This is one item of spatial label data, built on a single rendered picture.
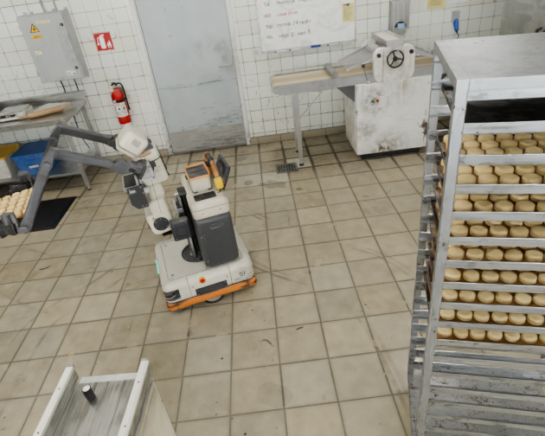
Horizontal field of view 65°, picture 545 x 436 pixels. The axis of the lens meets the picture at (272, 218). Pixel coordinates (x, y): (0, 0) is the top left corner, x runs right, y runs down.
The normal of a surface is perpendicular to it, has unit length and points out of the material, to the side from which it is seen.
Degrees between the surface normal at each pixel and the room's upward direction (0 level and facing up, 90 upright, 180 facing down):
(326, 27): 90
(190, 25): 90
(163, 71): 90
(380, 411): 0
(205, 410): 0
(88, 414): 0
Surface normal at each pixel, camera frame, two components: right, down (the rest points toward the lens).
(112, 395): -0.11, -0.84
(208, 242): 0.33, 0.47
